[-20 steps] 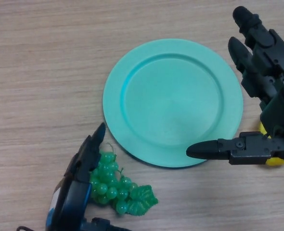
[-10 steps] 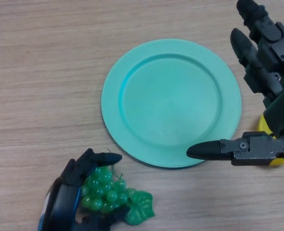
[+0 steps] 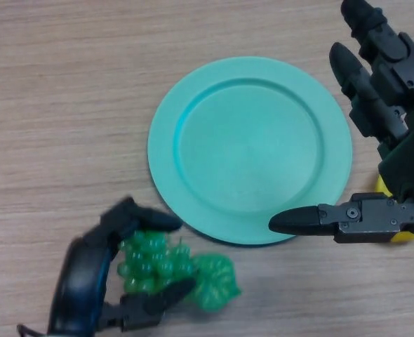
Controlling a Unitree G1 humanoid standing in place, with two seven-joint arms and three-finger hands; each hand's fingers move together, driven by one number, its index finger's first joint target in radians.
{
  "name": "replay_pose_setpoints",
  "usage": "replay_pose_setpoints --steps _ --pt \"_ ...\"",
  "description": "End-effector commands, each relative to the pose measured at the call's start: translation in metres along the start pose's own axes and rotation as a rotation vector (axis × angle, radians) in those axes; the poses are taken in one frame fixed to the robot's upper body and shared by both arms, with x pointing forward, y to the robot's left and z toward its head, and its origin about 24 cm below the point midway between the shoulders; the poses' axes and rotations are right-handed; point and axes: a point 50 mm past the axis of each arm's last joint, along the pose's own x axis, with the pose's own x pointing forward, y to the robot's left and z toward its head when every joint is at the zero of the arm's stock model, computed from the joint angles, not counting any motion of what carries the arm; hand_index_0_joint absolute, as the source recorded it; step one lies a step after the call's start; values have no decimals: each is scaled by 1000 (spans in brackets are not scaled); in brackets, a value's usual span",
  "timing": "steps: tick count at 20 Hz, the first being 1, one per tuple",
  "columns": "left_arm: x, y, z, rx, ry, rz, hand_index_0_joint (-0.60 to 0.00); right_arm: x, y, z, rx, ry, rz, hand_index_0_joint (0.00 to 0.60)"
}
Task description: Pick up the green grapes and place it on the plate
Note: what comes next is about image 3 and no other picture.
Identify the green plastic grapes bunch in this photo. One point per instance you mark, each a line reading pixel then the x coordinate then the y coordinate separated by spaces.
pixel 147 261

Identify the yellow fruit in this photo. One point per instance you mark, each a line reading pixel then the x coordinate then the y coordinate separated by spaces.
pixel 401 237

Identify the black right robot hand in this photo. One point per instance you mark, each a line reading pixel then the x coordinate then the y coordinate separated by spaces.
pixel 400 87

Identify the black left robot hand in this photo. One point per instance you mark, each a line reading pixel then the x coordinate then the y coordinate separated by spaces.
pixel 77 281

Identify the green round plate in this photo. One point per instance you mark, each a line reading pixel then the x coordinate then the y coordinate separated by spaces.
pixel 249 151

